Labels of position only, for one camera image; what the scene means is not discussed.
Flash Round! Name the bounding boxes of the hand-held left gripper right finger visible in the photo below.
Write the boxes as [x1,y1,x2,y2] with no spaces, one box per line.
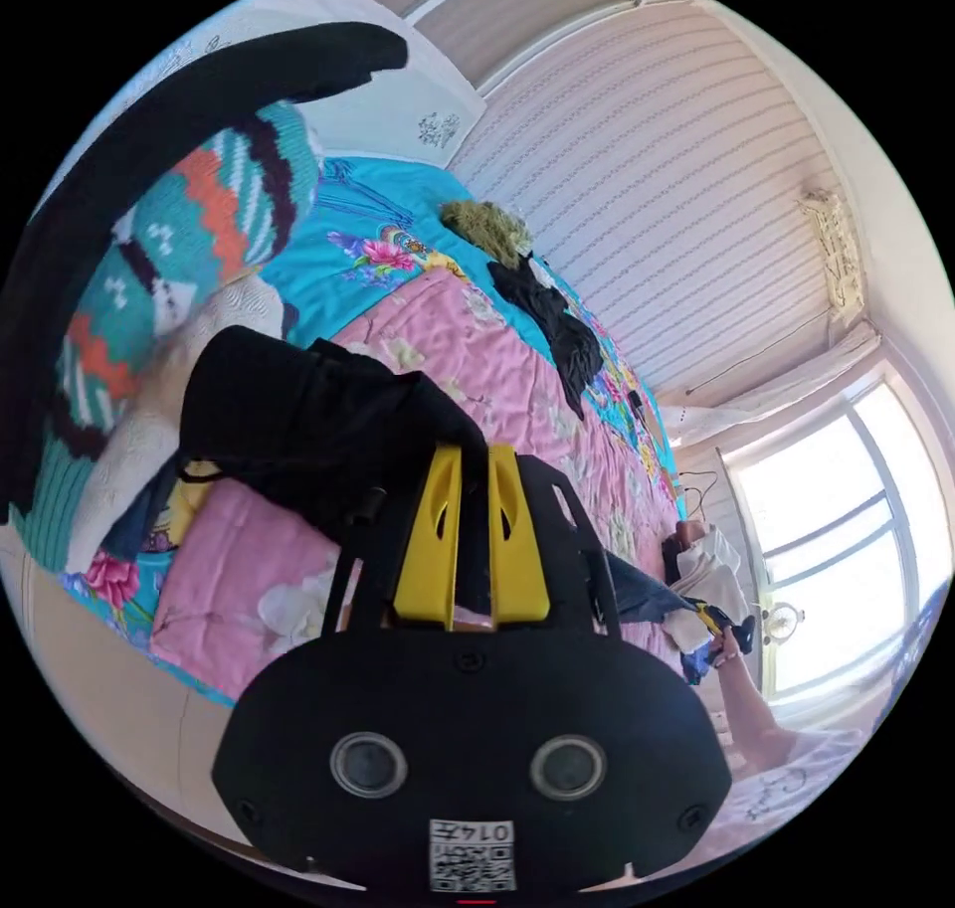
[487,444,553,623]

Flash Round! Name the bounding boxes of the window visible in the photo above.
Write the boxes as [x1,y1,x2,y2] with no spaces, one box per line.
[719,378,943,704]

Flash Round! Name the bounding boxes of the black crumpled garment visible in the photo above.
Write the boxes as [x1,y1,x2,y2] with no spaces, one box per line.
[488,251,607,421]

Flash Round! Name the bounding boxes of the person's right forearm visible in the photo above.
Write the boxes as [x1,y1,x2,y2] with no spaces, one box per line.
[717,665,804,775]

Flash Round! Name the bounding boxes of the olive fuzzy garment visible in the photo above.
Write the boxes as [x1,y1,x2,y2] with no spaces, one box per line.
[438,199,535,272]

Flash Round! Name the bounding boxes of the person's body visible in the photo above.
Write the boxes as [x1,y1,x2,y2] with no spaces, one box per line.
[670,725,908,876]

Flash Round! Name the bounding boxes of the black long pants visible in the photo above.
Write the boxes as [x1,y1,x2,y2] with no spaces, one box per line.
[175,324,490,551]

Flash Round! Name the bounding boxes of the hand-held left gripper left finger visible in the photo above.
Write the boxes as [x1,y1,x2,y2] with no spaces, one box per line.
[393,444,464,621]

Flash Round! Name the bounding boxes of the white curtain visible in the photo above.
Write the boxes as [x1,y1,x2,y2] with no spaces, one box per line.
[668,318,885,451]

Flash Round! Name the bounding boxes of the bed with pink floral quilt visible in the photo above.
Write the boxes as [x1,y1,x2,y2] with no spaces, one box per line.
[59,154,740,709]

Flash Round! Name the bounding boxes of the white embroidered pillow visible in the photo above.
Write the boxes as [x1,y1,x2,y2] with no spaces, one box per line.
[111,0,490,167]

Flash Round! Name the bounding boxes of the dark blue garment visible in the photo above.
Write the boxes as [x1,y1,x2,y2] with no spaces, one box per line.
[602,548,714,630]

